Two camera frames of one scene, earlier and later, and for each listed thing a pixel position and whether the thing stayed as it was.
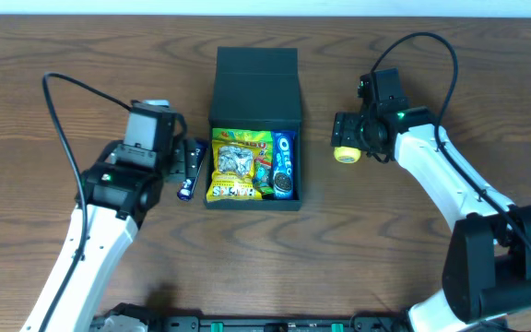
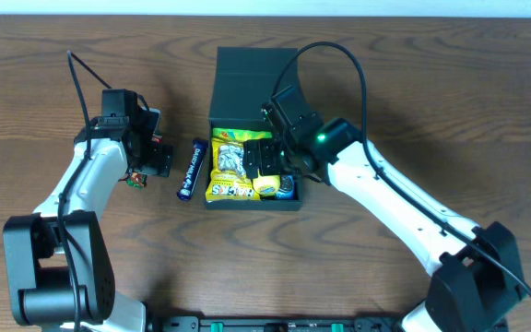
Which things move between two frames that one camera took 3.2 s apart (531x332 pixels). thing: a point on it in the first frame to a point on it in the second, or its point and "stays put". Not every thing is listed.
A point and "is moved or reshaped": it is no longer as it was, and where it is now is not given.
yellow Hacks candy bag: [232, 171] stays put
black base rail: [159, 322] stays put
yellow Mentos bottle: [348, 155] is moved or reshaped
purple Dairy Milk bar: [186, 187] stays put
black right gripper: [344, 131] to [263, 157]
